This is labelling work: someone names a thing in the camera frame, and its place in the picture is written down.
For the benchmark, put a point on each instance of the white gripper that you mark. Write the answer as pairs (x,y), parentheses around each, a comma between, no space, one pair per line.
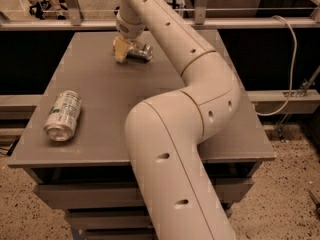
(130,30)

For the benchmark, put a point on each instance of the silver blue redbull can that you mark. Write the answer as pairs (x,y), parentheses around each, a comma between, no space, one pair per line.
(144,52)

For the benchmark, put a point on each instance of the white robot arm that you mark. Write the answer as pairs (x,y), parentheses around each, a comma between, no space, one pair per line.
(163,132)

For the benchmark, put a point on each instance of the white green soda can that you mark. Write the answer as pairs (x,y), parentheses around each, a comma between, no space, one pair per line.
(62,120)

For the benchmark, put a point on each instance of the grey drawer cabinet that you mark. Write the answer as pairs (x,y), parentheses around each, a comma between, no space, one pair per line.
(90,177)

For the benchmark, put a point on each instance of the metal railing frame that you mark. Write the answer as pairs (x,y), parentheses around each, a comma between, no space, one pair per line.
(15,17)

